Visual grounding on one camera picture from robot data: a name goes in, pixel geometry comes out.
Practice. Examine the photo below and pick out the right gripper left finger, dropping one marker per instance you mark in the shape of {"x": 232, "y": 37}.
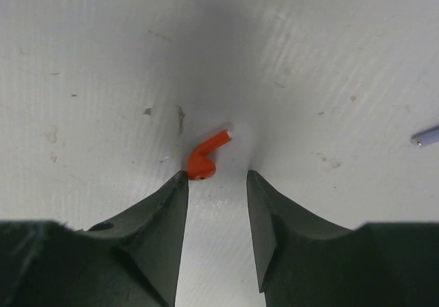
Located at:
{"x": 130, "y": 259}

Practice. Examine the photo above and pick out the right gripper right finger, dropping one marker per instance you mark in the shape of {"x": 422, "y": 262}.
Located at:
{"x": 304, "y": 260}

